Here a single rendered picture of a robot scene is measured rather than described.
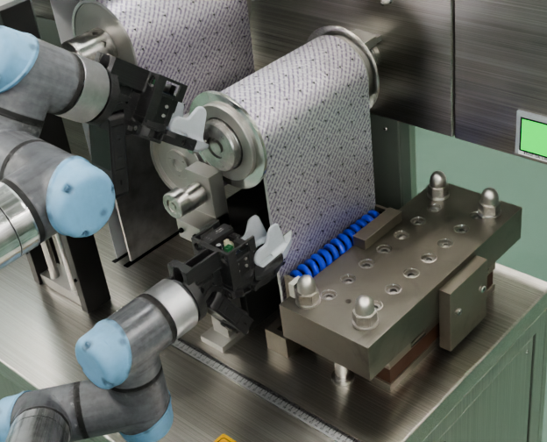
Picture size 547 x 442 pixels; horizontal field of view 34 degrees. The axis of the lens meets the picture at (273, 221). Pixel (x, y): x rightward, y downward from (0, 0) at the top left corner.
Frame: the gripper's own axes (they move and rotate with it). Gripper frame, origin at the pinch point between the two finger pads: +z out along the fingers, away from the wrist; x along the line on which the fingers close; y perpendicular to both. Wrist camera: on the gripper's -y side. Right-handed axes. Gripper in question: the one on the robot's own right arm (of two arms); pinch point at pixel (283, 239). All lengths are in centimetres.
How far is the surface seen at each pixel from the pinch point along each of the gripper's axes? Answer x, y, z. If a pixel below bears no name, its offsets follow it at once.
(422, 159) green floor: 102, -109, 180
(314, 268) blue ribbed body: -3.4, -5.4, 2.3
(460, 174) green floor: 84, -109, 179
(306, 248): -0.3, -4.1, 4.3
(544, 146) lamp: -25.2, 8.6, 29.4
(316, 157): -0.2, 9.6, 8.7
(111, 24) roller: 27.9, 28.8, -1.9
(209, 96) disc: 7.9, 22.5, -2.7
